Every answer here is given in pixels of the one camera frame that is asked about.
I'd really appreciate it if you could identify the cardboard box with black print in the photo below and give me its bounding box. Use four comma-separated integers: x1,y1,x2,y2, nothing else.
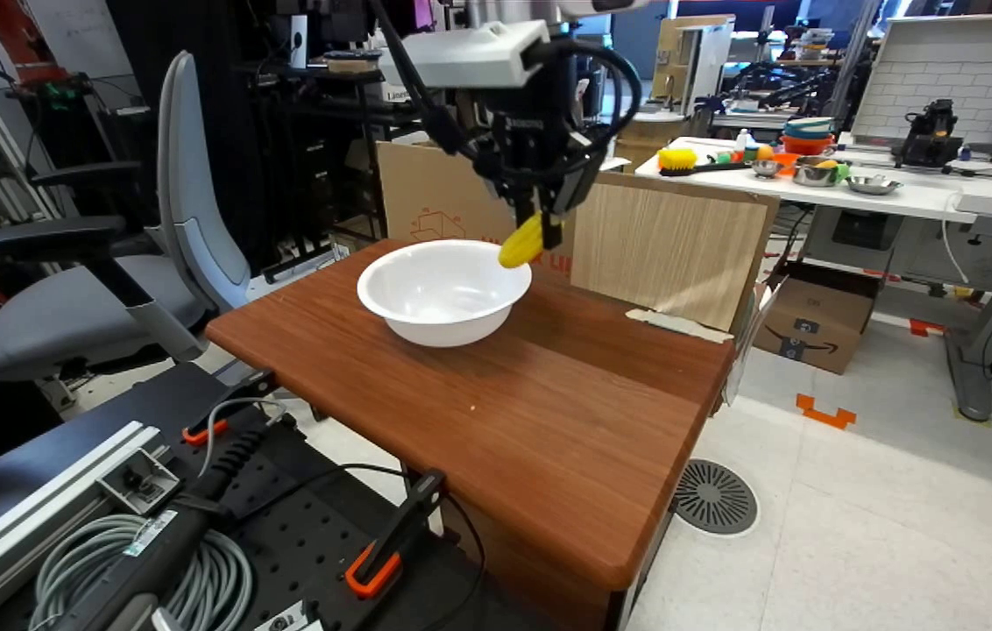
754,274,885,378

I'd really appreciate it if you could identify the brown cardboard panel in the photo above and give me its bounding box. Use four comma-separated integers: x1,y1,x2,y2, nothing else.
371,128,781,343

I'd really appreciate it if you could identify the white board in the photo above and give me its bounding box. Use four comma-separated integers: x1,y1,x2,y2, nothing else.
849,10,992,150

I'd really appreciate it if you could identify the black clamp with orange tip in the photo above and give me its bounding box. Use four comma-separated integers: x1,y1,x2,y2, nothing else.
176,366,281,452
341,469,450,604

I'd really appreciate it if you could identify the white work table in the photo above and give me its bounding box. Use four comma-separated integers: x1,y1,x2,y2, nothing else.
632,132,992,427

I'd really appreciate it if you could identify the thick black hose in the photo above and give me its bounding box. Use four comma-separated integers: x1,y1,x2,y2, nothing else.
75,413,276,631

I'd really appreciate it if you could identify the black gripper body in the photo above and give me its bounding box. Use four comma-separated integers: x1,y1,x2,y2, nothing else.
479,107,605,220

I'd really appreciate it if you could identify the round metal floor drain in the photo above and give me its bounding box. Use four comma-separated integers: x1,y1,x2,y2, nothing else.
669,456,764,538

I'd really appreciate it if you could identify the grey coiled cable bundle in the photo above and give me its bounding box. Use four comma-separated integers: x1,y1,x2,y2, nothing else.
25,510,260,631

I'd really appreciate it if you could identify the yellow round toy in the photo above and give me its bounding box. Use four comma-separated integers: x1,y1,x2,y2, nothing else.
654,141,703,179

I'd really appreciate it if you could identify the white plastic bowl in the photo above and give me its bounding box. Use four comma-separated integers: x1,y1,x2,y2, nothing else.
352,234,535,349

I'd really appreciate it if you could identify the orange floor tape marker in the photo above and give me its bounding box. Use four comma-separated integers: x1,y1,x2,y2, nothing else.
790,393,858,432

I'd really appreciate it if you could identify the yellow corn plush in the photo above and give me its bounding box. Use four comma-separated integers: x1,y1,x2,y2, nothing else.
498,209,545,274

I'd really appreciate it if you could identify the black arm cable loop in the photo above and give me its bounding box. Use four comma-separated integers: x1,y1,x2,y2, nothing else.
542,39,646,161

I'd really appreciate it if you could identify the black device on table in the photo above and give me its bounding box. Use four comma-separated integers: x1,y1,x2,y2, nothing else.
891,97,963,170

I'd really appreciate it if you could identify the aluminium profile rail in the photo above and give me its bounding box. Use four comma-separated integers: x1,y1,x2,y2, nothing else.
0,418,163,591

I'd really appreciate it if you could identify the small metal dish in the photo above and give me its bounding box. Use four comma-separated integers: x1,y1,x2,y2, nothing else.
845,169,905,198

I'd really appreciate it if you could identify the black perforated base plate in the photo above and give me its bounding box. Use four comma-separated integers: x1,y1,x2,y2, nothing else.
0,359,551,631

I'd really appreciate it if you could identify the grey office chair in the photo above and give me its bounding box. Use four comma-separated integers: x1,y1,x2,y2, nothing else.
0,46,260,397

